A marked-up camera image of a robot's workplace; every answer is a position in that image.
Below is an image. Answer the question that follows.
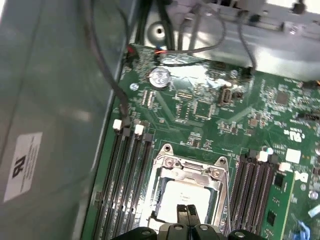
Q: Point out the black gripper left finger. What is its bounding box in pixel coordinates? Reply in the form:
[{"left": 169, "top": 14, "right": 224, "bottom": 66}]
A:
[{"left": 114, "top": 204, "right": 191, "bottom": 240}]

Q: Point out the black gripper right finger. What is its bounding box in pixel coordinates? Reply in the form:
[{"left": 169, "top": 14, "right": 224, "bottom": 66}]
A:
[{"left": 187, "top": 204, "right": 262, "bottom": 240}]

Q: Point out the silver topped CPU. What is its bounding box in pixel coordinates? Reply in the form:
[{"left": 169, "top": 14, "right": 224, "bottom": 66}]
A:
[{"left": 157, "top": 178, "right": 218, "bottom": 225}]

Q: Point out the metal wire locking lever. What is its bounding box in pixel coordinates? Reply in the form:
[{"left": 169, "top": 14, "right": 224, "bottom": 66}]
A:
[{"left": 223, "top": 169, "right": 232, "bottom": 230}]

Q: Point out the metal socket cover frame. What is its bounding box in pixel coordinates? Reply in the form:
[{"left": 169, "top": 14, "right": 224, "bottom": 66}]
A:
[{"left": 152, "top": 159, "right": 227, "bottom": 228}]

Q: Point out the black RAM slot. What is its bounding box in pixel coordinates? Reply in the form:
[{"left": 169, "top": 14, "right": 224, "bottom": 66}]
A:
[
  {"left": 104, "top": 126, "right": 132, "bottom": 240},
  {"left": 228, "top": 149, "right": 248, "bottom": 240},
  {"left": 126, "top": 133, "right": 154, "bottom": 240},
  {"left": 115, "top": 124, "right": 145, "bottom": 240},
  {"left": 238, "top": 149, "right": 260, "bottom": 240},
  {"left": 93, "top": 119, "right": 123, "bottom": 240},
  {"left": 249, "top": 149, "right": 270, "bottom": 240}
]

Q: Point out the CPU socket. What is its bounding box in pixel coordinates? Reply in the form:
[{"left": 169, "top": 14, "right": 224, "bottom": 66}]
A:
[{"left": 149, "top": 143, "right": 232, "bottom": 240}]

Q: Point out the green RAM stick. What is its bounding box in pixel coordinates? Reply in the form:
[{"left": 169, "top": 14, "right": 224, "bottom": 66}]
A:
[{"left": 263, "top": 171, "right": 296, "bottom": 240}]

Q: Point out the green motherboard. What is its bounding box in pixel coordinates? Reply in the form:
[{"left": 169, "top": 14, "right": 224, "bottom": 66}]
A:
[{"left": 82, "top": 43, "right": 320, "bottom": 240}]

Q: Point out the blue plastic latch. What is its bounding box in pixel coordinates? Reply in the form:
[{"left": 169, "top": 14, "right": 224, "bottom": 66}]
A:
[{"left": 295, "top": 219, "right": 320, "bottom": 240}]

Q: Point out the white square board sticker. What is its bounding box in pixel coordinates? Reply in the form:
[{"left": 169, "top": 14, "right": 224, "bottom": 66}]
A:
[{"left": 285, "top": 148, "right": 301, "bottom": 163}]

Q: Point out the black internal USB port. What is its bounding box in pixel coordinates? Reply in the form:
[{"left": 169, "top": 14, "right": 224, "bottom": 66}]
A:
[{"left": 219, "top": 87, "right": 232, "bottom": 106}]

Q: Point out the silver coin cell battery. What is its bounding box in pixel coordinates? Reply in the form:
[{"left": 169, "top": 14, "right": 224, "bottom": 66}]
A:
[{"left": 149, "top": 66, "right": 171, "bottom": 90}]

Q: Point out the white certification label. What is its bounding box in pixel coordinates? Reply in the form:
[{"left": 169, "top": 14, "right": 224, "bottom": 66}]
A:
[{"left": 3, "top": 131, "right": 43, "bottom": 203}]

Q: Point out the black and grey PC case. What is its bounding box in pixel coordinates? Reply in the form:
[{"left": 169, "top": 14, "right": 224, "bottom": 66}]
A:
[{"left": 0, "top": 0, "right": 320, "bottom": 240}]

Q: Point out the thin grey wire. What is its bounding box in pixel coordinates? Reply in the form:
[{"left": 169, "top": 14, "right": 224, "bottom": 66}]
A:
[
  {"left": 237, "top": 14, "right": 257, "bottom": 70},
  {"left": 159, "top": 4, "right": 227, "bottom": 55}
]

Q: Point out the thick grey cable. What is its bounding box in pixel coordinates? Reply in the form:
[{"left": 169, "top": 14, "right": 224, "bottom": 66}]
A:
[{"left": 83, "top": 0, "right": 131, "bottom": 127}]

